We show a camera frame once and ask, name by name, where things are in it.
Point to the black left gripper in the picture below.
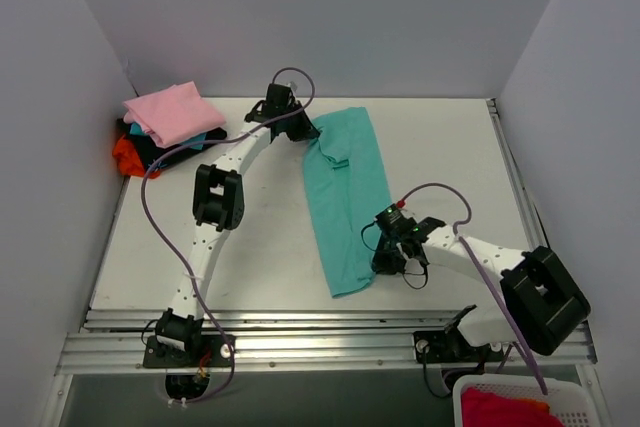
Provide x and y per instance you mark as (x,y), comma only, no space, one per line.
(301,127)

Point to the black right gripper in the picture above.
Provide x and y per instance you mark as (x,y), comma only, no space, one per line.
(388,257)

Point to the teal t shirt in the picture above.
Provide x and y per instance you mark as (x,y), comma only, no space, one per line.
(345,186)

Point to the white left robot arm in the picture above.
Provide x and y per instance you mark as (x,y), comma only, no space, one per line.
(218,207)

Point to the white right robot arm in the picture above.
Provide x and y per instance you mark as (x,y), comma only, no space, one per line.
(537,303)

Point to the pink folded t shirt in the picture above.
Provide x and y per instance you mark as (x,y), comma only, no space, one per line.
(173,115)

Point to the orange folded t shirt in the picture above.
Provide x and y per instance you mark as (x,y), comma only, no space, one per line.
(134,154)

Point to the magenta t shirt in basket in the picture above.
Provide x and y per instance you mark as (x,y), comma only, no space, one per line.
(488,409)

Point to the orange garment in basket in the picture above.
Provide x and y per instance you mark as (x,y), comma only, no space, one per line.
(538,405)

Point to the white plastic laundry basket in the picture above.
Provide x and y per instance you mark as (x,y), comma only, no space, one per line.
(568,402)

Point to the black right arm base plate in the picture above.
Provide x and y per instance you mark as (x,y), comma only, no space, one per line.
(440,347)

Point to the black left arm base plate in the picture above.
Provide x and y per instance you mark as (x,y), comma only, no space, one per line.
(211,352)

